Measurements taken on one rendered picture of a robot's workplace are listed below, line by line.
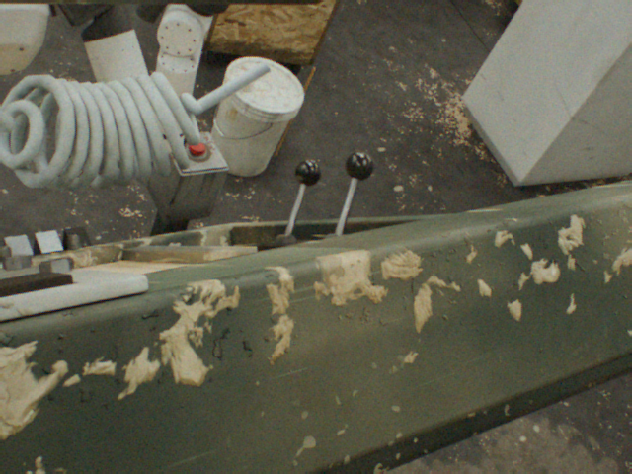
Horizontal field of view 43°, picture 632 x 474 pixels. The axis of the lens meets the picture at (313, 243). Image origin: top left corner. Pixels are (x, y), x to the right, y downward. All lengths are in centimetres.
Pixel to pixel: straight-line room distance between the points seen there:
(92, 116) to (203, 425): 19
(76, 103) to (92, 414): 19
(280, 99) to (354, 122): 73
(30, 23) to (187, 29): 27
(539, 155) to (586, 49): 49
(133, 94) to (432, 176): 316
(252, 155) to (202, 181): 129
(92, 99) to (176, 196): 133
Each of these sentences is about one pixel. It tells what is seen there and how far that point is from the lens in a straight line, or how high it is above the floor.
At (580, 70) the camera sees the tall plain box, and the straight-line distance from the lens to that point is 355.
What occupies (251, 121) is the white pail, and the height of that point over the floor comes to 29.
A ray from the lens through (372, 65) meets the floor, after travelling 404.
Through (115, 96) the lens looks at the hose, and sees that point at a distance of 48.
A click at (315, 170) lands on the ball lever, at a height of 143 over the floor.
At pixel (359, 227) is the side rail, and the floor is 126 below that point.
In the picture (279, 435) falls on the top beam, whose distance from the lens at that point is 37.
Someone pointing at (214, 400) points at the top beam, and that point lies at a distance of 35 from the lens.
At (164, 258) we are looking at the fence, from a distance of 142.
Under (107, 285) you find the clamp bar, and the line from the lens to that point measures 34.
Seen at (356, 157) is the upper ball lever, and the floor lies 152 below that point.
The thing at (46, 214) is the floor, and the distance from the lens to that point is 283.
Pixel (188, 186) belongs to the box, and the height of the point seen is 89.
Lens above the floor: 214
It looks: 45 degrees down
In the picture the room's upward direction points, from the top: 29 degrees clockwise
